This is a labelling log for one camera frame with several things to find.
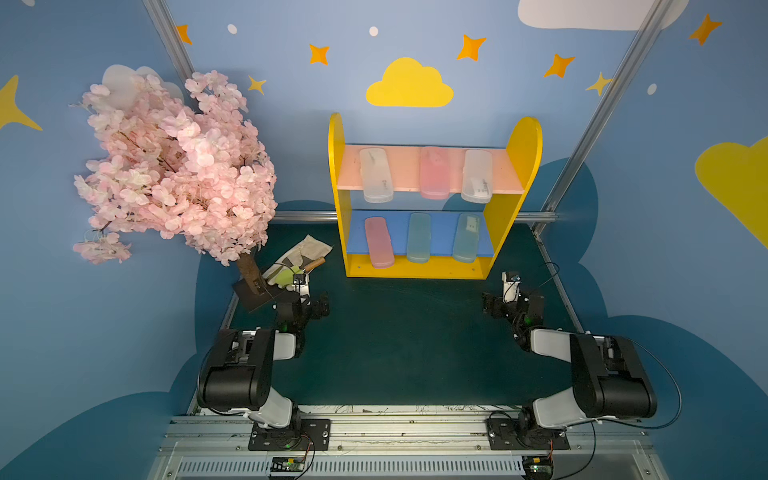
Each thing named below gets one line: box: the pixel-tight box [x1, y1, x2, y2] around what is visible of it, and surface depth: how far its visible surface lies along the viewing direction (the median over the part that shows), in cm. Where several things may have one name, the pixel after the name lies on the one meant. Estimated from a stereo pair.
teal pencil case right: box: [452, 213, 480, 264], surface depth 101 cm
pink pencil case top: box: [420, 146, 450, 200], surface depth 81 cm
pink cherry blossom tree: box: [69, 70, 278, 294], surface depth 59 cm
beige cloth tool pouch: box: [262, 234, 333, 284], surface depth 113 cm
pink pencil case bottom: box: [364, 216, 395, 269], surface depth 98 cm
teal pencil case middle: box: [406, 212, 431, 264], surface depth 100 cm
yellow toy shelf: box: [328, 112, 543, 280], surface depth 86 cm
